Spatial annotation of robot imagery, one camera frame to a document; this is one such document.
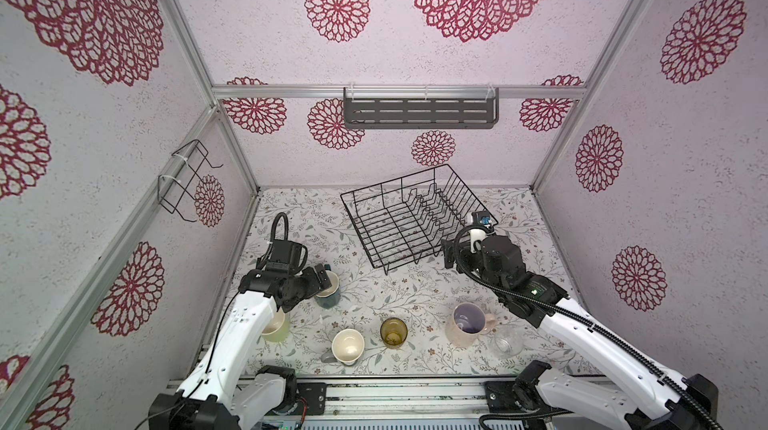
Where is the dark green mug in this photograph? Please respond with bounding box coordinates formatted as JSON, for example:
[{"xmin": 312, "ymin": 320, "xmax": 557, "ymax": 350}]
[{"xmin": 315, "ymin": 264, "xmax": 341, "ymax": 309}]

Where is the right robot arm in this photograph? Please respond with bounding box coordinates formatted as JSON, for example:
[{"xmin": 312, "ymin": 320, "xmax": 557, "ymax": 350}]
[{"xmin": 441, "ymin": 224, "xmax": 721, "ymax": 429}]

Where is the light green mug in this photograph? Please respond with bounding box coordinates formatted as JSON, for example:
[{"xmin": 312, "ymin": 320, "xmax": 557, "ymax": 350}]
[{"xmin": 261, "ymin": 309, "xmax": 290, "ymax": 343}]

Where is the clear glass cup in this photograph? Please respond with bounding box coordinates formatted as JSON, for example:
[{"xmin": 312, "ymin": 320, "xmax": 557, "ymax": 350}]
[{"xmin": 489, "ymin": 325, "xmax": 524, "ymax": 359}]

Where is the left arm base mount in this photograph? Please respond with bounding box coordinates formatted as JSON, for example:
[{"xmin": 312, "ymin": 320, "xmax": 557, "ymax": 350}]
[{"xmin": 254, "ymin": 365, "xmax": 328, "ymax": 416}]

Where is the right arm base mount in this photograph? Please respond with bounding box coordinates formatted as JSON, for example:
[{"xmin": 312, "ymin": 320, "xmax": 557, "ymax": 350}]
[{"xmin": 484, "ymin": 380, "xmax": 568, "ymax": 415}]

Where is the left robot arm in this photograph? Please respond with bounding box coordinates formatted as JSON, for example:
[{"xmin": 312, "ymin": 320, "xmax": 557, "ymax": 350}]
[{"xmin": 147, "ymin": 264, "xmax": 331, "ymax": 429}]

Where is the black wire dish rack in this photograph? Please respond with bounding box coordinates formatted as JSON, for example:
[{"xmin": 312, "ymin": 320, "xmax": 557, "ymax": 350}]
[{"xmin": 340, "ymin": 164, "xmax": 498, "ymax": 273}]

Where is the cream grey mug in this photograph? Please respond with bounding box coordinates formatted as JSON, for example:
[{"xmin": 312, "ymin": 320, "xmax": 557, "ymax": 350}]
[{"xmin": 320, "ymin": 329, "xmax": 365, "ymax": 366}]

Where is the black wire wall holder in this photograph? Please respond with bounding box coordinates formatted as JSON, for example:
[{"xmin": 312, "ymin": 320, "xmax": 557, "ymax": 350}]
[{"xmin": 156, "ymin": 139, "xmax": 223, "ymax": 224}]

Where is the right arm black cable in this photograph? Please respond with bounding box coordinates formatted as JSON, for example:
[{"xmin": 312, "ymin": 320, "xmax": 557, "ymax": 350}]
[{"xmin": 452, "ymin": 224, "xmax": 724, "ymax": 430}]

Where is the grey wall shelf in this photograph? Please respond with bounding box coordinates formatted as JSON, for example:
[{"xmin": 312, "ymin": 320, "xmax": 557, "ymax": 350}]
[{"xmin": 342, "ymin": 88, "xmax": 499, "ymax": 130}]

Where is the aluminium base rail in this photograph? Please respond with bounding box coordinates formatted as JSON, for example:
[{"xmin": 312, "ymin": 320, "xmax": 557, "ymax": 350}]
[{"xmin": 161, "ymin": 375, "xmax": 655, "ymax": 425}]

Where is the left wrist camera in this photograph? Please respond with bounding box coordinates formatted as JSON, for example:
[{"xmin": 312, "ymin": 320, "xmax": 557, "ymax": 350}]
[{"xmin": 268, "ymin": 240, "xmax": 303, "ymax": 265}]

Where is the amber glass cup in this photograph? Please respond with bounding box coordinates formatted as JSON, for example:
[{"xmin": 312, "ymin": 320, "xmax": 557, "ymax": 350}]
[{"xmin": 379, "ymin": 317, "xmax": 408, "ymax": 348}]

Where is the pink purple mug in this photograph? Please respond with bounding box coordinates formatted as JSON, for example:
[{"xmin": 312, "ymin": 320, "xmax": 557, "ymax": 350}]
[{"xmin": 445, "ymin": 302, "xmax": 498, "ymax": 348}]

